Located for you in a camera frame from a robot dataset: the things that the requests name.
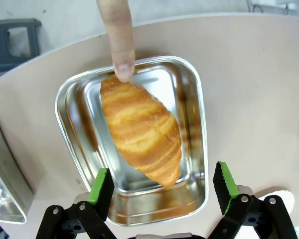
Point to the person's right hand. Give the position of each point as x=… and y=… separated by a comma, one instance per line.
x=120, y=44

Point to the white scalloped plate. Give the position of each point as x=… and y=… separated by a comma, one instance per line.
x=285, y=198

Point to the golden croissant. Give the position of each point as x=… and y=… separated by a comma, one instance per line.
x=142, y=129

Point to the grey plastic stool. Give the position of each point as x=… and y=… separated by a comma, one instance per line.
x=0, y=37

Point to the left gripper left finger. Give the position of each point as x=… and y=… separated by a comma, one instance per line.
x=98, y=191

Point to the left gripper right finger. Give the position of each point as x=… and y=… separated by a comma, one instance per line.
x=229, y=190

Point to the steel rectangular container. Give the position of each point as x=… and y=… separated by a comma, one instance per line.
x=189, y=104
x=5, y=199

